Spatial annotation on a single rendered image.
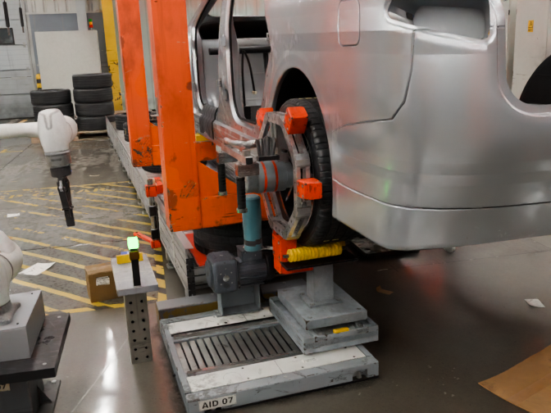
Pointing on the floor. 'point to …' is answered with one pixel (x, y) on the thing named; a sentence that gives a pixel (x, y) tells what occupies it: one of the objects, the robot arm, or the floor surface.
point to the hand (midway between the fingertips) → (69, 217)
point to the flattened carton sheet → (525, 383)
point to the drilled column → (138, 328)
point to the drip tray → (373, 246)
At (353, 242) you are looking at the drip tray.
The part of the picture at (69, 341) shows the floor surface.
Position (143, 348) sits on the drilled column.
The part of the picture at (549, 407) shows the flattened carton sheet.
